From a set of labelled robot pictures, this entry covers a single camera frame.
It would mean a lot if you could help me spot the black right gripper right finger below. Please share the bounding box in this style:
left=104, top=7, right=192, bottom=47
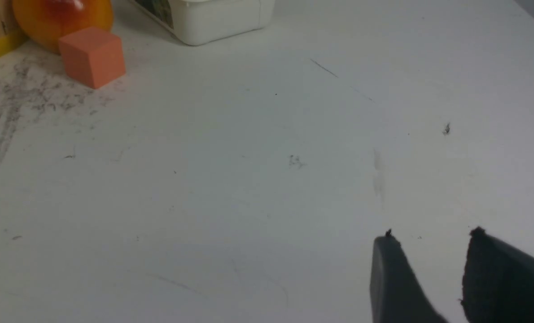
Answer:
left=460, top=227, right=534, bottom=323

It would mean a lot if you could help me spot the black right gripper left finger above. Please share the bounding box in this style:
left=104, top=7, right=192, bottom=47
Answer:
left=369, top=229, right=447, bottom=323

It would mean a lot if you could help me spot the white box with green lid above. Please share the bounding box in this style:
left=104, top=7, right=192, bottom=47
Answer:
left=132, top=0, right=276, bottom=46

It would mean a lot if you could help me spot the orange foam cube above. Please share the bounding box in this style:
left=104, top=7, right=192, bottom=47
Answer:
left=58, top=27, right=126, bottom=89

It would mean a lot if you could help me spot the orange yellow toy pear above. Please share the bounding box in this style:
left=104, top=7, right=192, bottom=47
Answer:
left=11, top=0, right=114, bottom=53

